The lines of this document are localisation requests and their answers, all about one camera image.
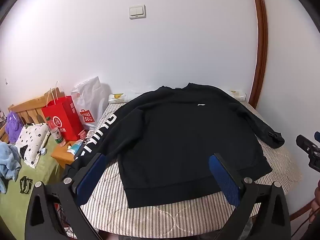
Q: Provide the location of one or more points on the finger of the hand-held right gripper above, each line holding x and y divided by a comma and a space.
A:
308, 152

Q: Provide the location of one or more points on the white plastic bag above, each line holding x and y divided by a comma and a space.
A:
90, 100

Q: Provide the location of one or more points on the black sweatshirt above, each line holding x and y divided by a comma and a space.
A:
175, 140

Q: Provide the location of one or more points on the white floral pillow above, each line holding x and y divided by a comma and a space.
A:
31, 142

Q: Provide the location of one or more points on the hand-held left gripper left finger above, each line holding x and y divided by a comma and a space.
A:
92, 173

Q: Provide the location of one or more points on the white light switch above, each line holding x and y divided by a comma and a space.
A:
137, 11

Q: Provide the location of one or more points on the wooden nightstand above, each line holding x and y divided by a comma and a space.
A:
63, 157

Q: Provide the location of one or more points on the green bed sheet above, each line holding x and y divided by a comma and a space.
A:
15, 205

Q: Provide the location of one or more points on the white tissue packet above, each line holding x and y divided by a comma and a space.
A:
117, 97
237, 95

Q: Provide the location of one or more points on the red paper bag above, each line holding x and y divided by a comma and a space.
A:
63, 121

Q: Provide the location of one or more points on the blue packet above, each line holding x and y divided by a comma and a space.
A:
75, 147

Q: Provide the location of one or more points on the light blue cloth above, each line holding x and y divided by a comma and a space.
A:
8, 161

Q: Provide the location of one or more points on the purple plush cloth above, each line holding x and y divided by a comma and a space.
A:
13, 127

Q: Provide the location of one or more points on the person's right forearm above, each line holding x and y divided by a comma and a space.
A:
316, 203

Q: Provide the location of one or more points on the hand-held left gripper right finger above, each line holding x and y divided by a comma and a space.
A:
225, 180

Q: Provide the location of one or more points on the clear water bottle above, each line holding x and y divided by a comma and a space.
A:
56, 133

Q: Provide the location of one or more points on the wooden headboard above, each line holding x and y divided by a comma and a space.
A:
27, 107

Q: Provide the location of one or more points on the striped bed cover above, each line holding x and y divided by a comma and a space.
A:
162, 217

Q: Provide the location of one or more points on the brown wooden door frame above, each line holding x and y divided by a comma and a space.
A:
260, 42

